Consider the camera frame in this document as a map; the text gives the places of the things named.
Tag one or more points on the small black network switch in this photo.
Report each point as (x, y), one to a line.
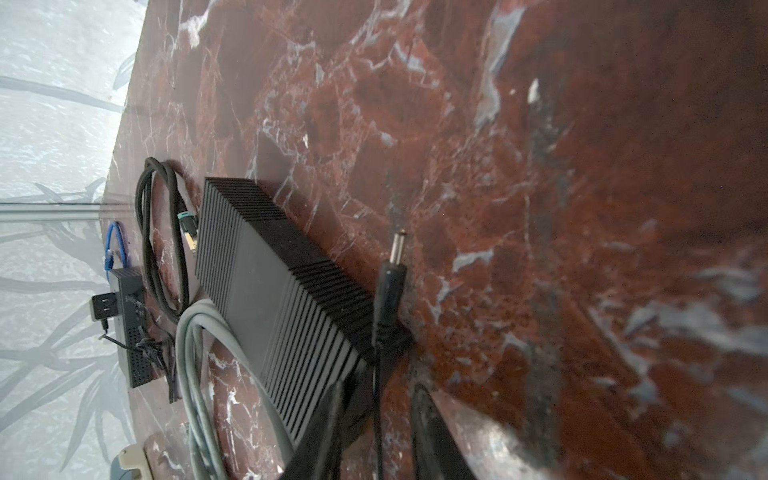
(301, 321)

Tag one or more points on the beige teal handheld device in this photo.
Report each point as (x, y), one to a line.
(131, 464)

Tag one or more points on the black power adapter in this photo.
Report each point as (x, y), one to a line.
(389, 288)
(104, 306)

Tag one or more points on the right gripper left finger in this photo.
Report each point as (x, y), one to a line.
(318, 455)

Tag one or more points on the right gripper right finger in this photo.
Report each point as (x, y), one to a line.
(434, 450)

